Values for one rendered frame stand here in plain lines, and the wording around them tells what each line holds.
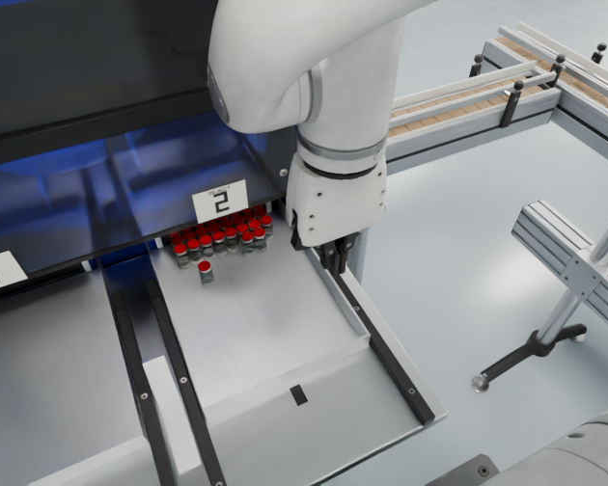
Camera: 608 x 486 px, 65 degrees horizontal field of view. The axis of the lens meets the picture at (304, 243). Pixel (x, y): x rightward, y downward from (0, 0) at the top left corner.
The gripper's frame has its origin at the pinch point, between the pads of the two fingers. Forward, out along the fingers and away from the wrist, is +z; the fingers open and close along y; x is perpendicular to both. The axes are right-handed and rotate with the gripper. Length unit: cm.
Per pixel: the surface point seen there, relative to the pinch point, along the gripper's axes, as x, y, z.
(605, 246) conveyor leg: -8, -86, 48
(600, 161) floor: -77, -202, 110
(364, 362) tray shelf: 4.1, -4.1, 22.3
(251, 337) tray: -7.4, 9.6, 22.0
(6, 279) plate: -24.1, 38.9, 9.9
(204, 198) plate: -23.8, 9.3, 6.2
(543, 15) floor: -221, -306, 109
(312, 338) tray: -2.8, 1.2, 22.0
